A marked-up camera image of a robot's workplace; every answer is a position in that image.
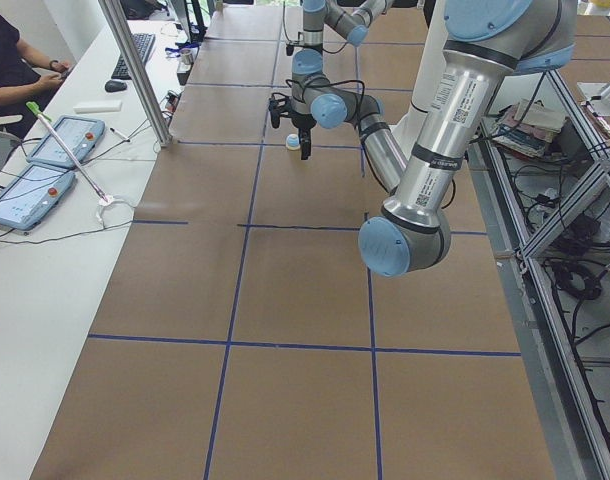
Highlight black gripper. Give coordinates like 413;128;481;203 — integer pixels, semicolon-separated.
291;112;316;160

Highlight stack of books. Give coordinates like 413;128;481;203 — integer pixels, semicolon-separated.
491;99;567;158

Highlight seated person in black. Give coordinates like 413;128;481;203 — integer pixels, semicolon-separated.
0;14;71;138

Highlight white flat box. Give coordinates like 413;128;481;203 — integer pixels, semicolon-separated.
73;100;123;114

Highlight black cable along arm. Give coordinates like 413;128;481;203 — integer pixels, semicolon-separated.
283;77;486;211

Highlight lower teach pendant tablet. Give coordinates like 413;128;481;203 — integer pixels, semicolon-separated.
0;163;75;231

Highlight black cable bundle under frame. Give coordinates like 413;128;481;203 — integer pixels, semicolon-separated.
512;164;610;346

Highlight aluminium frame post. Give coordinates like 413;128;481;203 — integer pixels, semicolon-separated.
98;0;172;148

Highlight black computer mouse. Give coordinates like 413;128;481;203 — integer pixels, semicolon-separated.
104;79;127;93

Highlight teach pendant tablet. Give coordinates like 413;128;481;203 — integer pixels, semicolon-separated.
27;115;106;169
0;163;75;231

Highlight aluminium frame rail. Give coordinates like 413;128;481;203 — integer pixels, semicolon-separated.
464;64;610;480

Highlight black marker pen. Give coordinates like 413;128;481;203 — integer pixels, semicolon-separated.
109;127;131;143

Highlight black computer keyboard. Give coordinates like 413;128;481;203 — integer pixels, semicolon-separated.
110;32;157;81

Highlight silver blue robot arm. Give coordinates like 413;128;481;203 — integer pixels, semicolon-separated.
289;1;577;277
297;0;393;52

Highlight silver rod with green tip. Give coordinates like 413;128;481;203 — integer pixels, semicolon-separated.
26;101;111;206

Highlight upper teach pendant tablet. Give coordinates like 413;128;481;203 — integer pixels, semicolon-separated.
27;115;106;169

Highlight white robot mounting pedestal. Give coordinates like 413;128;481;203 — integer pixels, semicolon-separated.
392;0;448;156

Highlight metal cup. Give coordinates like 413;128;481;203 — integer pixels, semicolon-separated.
179;48;194;66

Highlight blue bell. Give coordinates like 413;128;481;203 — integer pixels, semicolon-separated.
285;133;300;150

